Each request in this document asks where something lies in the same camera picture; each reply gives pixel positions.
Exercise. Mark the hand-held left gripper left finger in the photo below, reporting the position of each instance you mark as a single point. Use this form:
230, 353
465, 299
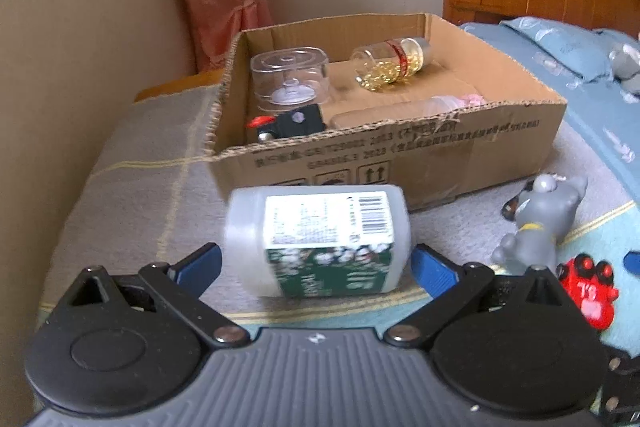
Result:
195, 269

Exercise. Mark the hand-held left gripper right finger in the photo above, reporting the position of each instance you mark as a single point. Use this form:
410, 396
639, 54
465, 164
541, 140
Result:
434, 269

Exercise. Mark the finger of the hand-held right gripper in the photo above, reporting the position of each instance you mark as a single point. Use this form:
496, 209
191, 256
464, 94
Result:
622, 387
632, 263

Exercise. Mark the cardboard box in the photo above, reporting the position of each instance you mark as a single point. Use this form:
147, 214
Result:
450, 167

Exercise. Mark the white bottle green label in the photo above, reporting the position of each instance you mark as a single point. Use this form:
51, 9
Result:
320, 242

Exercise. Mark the clear plastic cap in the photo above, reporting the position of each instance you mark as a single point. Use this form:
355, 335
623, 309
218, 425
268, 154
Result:
442, 105

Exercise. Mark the black toy red wheels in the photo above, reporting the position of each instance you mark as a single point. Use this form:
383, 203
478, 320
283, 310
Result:
295, 124

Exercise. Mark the glass bottle golden capsules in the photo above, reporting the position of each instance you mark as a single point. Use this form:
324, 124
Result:
390, 64

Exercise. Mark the clear plastic container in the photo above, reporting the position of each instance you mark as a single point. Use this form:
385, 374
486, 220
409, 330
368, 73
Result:
290, 74

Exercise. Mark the grey cat figurine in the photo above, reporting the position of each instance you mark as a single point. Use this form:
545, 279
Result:
537, 232

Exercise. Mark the grey teal checked blanket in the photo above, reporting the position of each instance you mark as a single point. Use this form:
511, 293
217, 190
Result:
125, 187

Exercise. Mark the blue floral bed sheet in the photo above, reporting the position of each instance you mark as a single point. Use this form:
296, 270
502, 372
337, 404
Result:
600, 117

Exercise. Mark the wooden bedside table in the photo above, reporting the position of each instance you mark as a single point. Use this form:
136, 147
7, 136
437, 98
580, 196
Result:
175, 86

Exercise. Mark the grey plush toy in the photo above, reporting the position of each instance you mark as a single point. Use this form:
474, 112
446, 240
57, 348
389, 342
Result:
627, 67

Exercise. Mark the blue floral pillow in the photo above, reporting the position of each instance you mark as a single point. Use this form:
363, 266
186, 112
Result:
560, 47

